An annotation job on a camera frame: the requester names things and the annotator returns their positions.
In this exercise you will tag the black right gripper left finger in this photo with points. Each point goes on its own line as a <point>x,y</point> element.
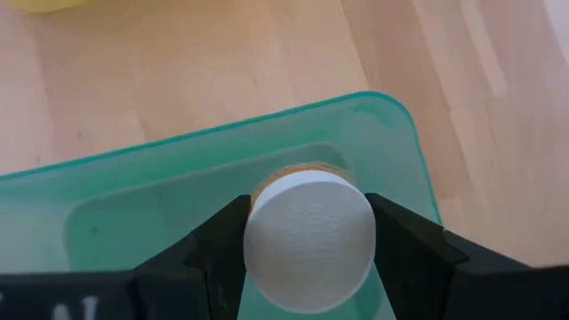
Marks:
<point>200,275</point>

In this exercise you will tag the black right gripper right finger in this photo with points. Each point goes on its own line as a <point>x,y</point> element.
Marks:
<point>413,266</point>

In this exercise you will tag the orange pill bottle white cap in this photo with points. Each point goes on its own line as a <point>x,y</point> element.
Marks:
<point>311,244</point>

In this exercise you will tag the green translucent plastic bin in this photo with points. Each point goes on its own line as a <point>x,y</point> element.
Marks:
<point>155,186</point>

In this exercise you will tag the yellow translucent plastic bin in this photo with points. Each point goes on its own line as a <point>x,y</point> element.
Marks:
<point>44,4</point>

